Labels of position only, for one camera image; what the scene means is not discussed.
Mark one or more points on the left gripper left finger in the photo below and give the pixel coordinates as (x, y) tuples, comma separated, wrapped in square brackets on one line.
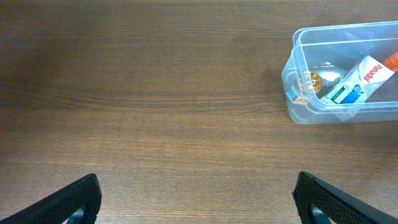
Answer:
[(79, 202)]

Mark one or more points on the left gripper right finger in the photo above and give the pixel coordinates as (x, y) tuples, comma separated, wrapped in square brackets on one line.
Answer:
[(319, 202)]

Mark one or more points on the small jar gold lid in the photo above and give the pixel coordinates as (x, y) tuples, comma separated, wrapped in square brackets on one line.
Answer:
[(297, 93)]

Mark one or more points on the white Panadol box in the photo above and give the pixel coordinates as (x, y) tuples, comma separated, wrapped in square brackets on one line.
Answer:
[(359, 83)]

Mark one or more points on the clear plastic container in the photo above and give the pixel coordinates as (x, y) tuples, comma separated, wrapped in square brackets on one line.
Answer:
[(332, 51)]

